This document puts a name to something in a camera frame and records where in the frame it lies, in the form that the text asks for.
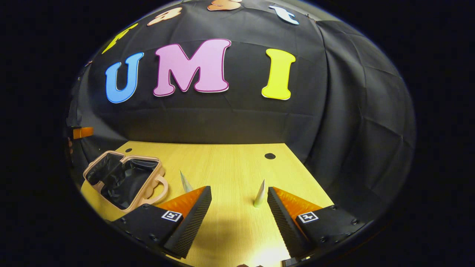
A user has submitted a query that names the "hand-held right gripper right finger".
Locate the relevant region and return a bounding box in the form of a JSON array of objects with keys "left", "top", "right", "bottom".
[{"left": 267, "top": 187, "right": 371, "bottom": 260}]

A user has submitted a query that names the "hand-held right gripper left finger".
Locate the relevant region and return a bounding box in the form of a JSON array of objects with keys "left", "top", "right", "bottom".
[{"left": 109, "top": 185, "right": 213, "bottom": 260}]

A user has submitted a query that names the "silver skin care tube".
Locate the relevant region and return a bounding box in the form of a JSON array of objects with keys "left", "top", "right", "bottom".
[
  {"left": 180, "top": 170, "right": 193, "bottom": 193},
  {"left": 254, "top": 179, "right": 266, "bottom": 208}
]

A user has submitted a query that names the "pink suitcase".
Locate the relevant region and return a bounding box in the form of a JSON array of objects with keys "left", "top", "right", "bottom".
[{"left": 82, "top": 150, "right": 169, "bottom": 212}]

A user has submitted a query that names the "black backdrop cloth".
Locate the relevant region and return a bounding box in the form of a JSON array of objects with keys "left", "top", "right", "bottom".
[{"left": 67, "top": 0, "right": 416, "bottom": 223}]

